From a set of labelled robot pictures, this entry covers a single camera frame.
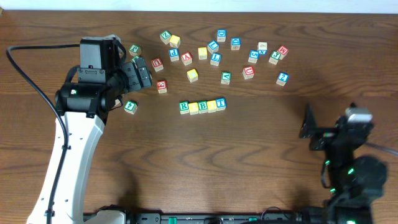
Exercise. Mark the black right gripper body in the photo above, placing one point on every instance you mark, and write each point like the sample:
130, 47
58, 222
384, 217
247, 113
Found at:
328, 136

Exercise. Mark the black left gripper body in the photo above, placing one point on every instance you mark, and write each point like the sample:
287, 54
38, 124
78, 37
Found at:
137, 76

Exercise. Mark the green R wooden block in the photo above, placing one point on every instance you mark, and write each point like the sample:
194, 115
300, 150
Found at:
184, 107

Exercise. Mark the yellow O wooden block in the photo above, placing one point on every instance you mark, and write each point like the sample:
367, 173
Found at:
193, 108

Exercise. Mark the green B wooden block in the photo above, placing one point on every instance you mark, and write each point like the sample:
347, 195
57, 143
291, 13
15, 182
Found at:
202, 107

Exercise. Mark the blue T wooden block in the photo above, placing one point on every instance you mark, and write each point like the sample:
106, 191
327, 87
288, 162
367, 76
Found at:
221, 104

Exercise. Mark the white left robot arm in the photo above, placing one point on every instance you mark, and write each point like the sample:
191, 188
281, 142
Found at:
90, 91

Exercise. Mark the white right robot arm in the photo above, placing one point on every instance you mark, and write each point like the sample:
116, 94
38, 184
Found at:
354, 182

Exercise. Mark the green 7 wooden block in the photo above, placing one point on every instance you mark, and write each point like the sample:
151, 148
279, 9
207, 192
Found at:
134, 58

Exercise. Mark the green J block left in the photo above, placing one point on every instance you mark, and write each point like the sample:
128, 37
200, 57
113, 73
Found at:
135, 50

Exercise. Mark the red U block left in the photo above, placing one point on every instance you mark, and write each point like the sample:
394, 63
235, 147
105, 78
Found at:
157, 64

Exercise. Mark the red E wooden block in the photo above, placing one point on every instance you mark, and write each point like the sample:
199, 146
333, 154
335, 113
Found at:
162, 86

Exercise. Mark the green 4 wooden block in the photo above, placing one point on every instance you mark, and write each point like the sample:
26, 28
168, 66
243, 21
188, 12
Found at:
130, 107

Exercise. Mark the blue P wooden block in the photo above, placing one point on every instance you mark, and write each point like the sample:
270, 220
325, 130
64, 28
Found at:
174, 54

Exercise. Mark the green Z wooden block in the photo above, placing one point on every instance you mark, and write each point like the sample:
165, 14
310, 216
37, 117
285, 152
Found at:
165, 37

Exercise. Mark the red A wooden block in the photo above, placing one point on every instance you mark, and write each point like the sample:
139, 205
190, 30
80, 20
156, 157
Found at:
186, 58

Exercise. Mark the yellow C wooden block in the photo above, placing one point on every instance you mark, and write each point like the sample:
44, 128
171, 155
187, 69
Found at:
192, 75

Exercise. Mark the yellow S wooden block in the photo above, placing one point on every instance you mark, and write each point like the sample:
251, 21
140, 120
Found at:
202, 53

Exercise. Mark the blue 2 wooden block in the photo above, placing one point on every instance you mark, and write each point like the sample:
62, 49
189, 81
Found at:
282, 79

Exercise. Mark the blue L wooden block upper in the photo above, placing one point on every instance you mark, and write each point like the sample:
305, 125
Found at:
213, 46

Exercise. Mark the blue l wooden block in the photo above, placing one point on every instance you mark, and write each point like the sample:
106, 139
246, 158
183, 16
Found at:
215, 59
213, 46

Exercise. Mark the blue L wooden block lower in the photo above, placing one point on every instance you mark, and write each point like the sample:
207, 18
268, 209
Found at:
215, 59

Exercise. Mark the green V wooden block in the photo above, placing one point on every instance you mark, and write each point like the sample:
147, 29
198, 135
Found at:
225, 78

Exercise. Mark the green J wooden block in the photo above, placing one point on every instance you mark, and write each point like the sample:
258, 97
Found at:
275, 57

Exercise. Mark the blue D wooden block back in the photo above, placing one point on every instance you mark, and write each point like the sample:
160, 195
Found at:
221, 35

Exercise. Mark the blue d wooden block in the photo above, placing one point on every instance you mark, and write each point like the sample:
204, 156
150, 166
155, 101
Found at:
235, 43
221, 35

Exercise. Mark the red M wooden block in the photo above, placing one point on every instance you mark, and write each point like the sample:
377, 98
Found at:
283, 51

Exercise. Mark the red U wooden block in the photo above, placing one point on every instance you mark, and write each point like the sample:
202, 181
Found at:
248, 72

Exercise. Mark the blue D wooden block right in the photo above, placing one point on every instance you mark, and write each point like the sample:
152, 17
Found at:
235, 43

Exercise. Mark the blue 5 wooden block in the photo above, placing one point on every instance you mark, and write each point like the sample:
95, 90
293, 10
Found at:
253, 56

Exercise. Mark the blue X wooden block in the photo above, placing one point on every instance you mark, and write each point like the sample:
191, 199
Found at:
262, 48

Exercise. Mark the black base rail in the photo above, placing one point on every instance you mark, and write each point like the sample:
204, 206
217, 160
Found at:
270, 215

